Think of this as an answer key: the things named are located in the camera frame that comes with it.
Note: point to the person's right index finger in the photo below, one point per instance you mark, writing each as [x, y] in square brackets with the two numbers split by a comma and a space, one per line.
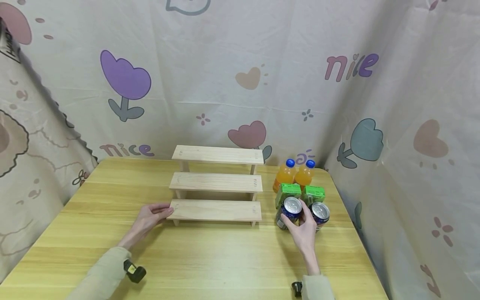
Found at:
[303, 211]

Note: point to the person's left hand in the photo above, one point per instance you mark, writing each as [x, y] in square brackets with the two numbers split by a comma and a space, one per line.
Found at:
[146, 221]

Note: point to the person's right hand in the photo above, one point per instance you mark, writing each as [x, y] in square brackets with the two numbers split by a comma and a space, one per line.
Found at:
[305, 233]

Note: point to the black wrist band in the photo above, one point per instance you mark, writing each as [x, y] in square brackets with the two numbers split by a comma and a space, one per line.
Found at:
[134, 271]
[297, 288]

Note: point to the person's left thumb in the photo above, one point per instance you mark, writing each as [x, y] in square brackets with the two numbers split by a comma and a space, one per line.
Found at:
[167, 215]

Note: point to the person's left forearm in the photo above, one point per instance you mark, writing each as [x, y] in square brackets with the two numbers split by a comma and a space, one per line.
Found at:
[105, 271]

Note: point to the person's left fingers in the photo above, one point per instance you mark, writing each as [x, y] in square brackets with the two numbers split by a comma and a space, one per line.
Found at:
[159, 206]

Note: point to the green drink carton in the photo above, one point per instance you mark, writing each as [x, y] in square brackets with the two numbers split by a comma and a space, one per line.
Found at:
[288, 191]
[314, 193]

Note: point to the person's right thumb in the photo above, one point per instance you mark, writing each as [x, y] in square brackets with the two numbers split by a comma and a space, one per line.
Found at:
[288, 223]

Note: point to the person's right fingers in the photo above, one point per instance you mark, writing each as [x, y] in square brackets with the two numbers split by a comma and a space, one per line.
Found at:
[313, 220]

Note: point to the orange juice bottle blue cap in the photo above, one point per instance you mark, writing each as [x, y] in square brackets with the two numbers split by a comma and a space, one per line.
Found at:
[304, 175]
[284, 176]

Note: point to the blue drink can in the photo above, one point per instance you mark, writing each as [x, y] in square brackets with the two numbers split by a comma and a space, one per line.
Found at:
[320, 211]
[291, 207]

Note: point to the three-tier wooden step shelf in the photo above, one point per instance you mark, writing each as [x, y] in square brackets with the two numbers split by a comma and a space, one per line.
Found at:
[215, 210]

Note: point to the person's right forearm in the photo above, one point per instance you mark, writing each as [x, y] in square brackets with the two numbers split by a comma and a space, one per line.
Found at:
[317, 285]

